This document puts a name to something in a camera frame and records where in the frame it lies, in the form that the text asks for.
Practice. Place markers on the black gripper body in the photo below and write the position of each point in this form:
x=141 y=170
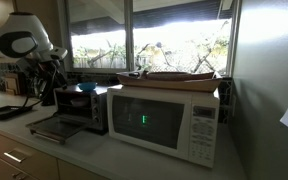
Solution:
x=47 y=71

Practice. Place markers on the white microwave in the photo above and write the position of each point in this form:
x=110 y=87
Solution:
x=150 y=123

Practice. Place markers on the glass toaster oven door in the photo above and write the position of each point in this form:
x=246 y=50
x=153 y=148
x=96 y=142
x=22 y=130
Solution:
x=59 y=126

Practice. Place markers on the blue bowl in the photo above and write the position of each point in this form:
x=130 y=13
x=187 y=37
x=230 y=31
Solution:
x=87 y=86

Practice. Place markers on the wooden bowl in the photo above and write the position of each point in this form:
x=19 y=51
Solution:
x=177 y=75

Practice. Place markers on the silver toaster oven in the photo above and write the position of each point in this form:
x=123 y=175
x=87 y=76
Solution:
x=97 y=106

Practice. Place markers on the black baking tray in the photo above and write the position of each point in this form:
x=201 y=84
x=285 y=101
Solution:
x=5 y=112

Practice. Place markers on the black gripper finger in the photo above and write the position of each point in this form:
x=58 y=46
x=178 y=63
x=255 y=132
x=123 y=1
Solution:
x=58 y=83

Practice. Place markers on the wooden box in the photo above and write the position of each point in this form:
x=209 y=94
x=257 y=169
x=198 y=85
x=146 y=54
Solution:
x=12 y=85

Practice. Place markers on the window frame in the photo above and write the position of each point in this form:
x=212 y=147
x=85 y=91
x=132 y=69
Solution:
x=128 y=33

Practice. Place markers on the wooden serving tray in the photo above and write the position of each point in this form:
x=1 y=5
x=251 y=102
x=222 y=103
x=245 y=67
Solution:
x=170 y=83

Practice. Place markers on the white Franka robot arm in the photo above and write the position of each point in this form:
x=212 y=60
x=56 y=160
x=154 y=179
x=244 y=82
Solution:
x=20 y=36

